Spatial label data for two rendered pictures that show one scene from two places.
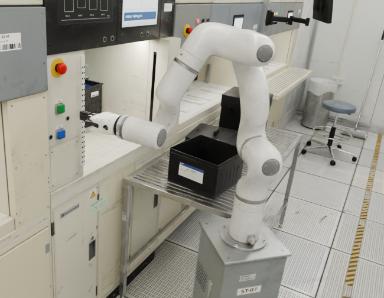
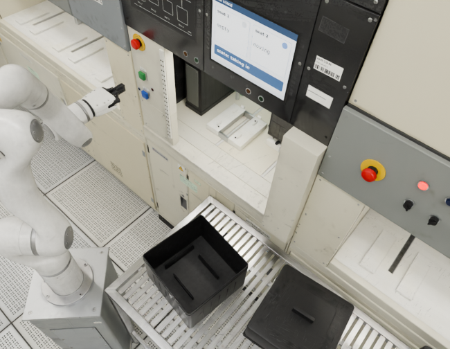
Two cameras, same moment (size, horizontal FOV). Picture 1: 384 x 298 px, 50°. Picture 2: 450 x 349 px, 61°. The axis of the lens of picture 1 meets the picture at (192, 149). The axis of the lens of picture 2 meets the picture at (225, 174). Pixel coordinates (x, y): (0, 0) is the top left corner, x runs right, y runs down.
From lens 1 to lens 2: 2.23 m
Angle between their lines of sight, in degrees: 80
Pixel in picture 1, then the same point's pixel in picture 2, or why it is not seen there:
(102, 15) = (181, 26)
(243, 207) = not seen: hidden behind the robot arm
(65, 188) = (154, 135)
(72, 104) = (156, 82)
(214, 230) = (87, 255)
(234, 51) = not seen: outside the picture
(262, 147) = (7, 219)
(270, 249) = (37, 300)
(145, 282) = not seen: hidden behind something
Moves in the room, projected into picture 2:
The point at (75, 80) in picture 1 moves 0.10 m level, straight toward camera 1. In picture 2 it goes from (157, 66) to (131, 65)
